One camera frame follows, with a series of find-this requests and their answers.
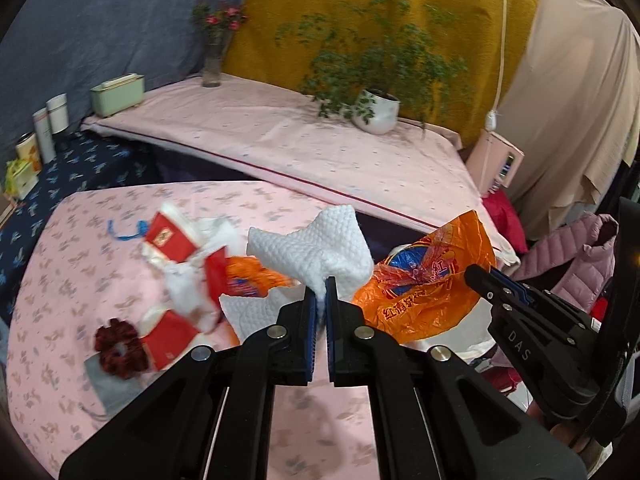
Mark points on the pink puffer jacket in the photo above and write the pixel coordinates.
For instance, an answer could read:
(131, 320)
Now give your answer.
(574, 262)

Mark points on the white paper napkin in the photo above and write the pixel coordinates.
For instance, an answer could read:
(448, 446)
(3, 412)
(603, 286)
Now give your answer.
(247, 315)

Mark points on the mint green tissue box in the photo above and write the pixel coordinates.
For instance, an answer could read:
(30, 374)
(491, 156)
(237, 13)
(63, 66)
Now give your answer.
(115, 95)

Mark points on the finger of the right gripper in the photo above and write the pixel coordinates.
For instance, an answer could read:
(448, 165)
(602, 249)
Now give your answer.
(496, 287)

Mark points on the small orange snack wrapper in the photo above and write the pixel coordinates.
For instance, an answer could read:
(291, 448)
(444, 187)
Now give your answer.
(247, 277)

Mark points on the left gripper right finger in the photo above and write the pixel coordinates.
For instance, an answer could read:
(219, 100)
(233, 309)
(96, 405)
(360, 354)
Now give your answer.
(433, 416)

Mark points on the white power cord switch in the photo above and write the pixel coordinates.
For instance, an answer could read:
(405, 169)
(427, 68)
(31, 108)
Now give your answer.
(491, 119)

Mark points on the white textured paper towel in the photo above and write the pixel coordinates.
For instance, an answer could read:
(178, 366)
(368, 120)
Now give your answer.
(331, 246)

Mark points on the navy floral cloth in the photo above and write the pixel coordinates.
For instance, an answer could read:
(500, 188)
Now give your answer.
(84, 162)

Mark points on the pale pink bench cover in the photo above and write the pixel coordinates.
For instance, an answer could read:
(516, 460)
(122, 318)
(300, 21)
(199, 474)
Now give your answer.
(411, 177)

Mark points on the blue backdrop cloth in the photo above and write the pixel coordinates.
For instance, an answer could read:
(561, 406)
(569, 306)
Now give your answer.
(69, 46)

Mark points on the grey felt cloth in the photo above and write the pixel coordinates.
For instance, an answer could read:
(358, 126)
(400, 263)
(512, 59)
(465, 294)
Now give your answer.
(114, 393)

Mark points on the beige backdrop cloth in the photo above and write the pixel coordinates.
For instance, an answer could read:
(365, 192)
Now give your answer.
(572, 108)

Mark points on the tall white tube bottle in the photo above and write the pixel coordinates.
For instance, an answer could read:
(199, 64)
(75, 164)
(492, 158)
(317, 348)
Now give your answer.
(44, 135)

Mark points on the dark red velvet scrunchie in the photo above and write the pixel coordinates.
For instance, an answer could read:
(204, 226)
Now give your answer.
(121, 352)

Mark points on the orange plastic bag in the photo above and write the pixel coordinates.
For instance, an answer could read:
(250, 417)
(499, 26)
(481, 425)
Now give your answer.
(421, 292)

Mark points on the white cylindrical bottle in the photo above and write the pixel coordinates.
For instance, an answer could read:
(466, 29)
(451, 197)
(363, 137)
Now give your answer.
(58, 113)

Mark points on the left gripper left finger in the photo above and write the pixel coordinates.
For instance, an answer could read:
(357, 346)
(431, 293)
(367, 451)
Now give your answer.
(209, 415)

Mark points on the potted green plant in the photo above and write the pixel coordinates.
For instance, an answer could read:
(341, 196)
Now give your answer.
(386, 48)

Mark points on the green yellow small box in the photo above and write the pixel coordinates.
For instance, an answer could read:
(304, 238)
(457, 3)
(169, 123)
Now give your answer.
(20, 178)

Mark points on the red fabric bundle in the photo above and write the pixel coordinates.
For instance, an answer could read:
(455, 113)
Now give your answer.
(506, 220)

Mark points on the glass vase with red flowers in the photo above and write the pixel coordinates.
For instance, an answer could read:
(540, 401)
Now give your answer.
(216, 28)

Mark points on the white cloth gloves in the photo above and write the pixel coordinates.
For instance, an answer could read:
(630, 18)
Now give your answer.
(186, 281)

